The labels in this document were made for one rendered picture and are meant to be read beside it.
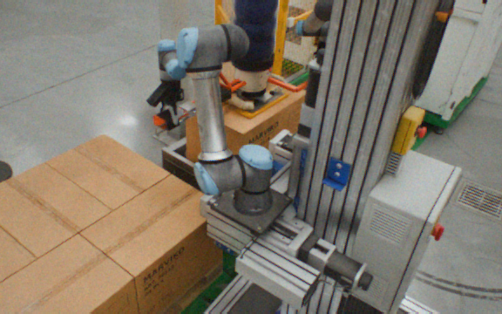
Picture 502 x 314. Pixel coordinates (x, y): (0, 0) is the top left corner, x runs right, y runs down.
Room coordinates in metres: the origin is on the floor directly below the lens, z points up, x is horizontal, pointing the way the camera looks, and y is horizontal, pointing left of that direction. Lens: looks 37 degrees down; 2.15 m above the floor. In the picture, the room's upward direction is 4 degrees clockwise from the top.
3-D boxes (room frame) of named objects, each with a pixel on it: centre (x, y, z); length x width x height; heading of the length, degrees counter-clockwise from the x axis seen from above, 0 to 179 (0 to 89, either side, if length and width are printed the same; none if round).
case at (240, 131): (2.15, 0.03, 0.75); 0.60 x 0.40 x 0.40; 144
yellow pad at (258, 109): (2.09, -0.05, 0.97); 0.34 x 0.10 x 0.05; 144
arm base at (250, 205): (1.21, -0.02, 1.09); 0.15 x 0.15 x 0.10
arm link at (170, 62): (1.59, 0.31, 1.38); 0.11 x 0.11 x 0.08; 27
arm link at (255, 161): (1.21, -0.01, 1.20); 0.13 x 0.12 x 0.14; 117
